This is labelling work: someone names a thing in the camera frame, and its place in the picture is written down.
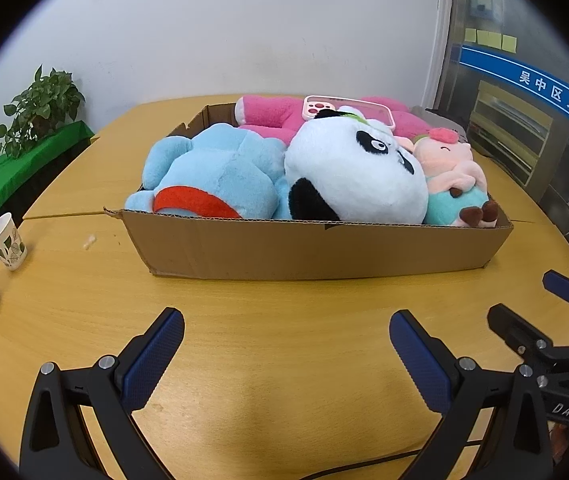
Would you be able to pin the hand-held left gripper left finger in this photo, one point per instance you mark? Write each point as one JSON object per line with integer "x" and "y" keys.
{"x": 157, "y": 355}

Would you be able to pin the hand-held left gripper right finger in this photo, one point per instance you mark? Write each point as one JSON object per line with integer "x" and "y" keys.
{"x": 417, "y": 355}

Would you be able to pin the cardboard box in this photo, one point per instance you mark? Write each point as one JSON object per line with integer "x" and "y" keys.
{"x": 289, "y": 250}

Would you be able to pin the blue plush toy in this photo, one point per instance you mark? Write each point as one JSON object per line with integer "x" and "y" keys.
{"x": 214, "y": 170}

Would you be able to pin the wooden desktop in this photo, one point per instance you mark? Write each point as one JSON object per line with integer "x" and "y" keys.
{"x": 264, "y": 320}

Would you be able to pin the yellow framed rack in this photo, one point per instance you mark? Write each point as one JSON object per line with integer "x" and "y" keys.
{"x": 514, "y": 130}

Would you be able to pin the small pig plush doll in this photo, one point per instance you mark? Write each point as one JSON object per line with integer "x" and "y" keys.
{"x": 444, "y": 162}

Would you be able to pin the leaf print paper cup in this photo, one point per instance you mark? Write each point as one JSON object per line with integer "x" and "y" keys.
{"x": 7, "y": 242}

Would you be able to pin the panda plush toy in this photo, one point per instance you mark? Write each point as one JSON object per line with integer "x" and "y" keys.
{"x": 354, "y": 175}

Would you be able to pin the grey cloth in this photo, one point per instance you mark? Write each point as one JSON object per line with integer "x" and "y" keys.
{"x": 439, "y": 120}

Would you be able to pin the blue banner strip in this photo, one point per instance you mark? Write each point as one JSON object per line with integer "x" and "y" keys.
{"x": 514, "y": 72}

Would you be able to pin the green bench cover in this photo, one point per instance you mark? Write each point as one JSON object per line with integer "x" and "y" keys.
{"x": 19, "y": 170}

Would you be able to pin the yellow sticky note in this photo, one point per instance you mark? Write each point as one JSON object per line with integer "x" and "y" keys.
{"x": 508, "y": 43}
{"x": 470, "y": 35}
{"x": 495, "y": 40}
{"x": 482, "y": 37}

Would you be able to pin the pink plush toy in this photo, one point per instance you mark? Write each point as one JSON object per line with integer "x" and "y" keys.
{"x": 274, "y": 115}

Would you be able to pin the pink phone case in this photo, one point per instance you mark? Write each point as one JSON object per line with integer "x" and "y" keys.
{"x": 314, "y": 106}

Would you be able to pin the large potted green plant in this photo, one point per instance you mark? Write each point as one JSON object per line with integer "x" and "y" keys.
{"x": 44, "y": 102}

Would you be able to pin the white window frame post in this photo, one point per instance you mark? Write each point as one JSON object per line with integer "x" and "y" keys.
{"x": 442, "y": 35}

